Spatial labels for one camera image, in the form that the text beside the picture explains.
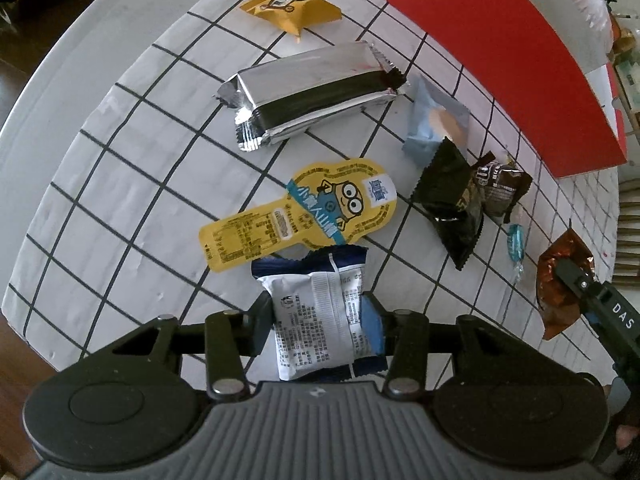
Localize light blue snack packet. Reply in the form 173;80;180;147
402;74;470;167

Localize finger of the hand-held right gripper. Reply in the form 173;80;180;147
552;257;602;312

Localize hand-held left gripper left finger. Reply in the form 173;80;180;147
82;290;276;401

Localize silver foil snack packet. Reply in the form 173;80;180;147
215;40;412;154

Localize pile of mixed clutter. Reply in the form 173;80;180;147
604;7;640;117

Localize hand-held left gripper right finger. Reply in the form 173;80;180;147
361;293;551;402

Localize orange-brown snack packet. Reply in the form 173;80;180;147
536;227;597;342

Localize red cardboard box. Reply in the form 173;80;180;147
385;0;629;179

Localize yellow pillow snack packet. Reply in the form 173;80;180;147
239;0;342;44

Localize yellow cartoon-shaped snack packet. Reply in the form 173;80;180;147
198;157;399;274

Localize white checked tablecloth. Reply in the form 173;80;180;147
0;0;622;367

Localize black snack packet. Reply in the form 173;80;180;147
410;137;487;272

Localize blue wrapped candy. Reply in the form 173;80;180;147
504;221;527;282

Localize white and blue snack packet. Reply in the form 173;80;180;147
250;245;389;382

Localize dark brown chocolate packet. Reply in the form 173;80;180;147
472;156;534;225

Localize wooden slats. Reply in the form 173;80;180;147
618;180;640;282

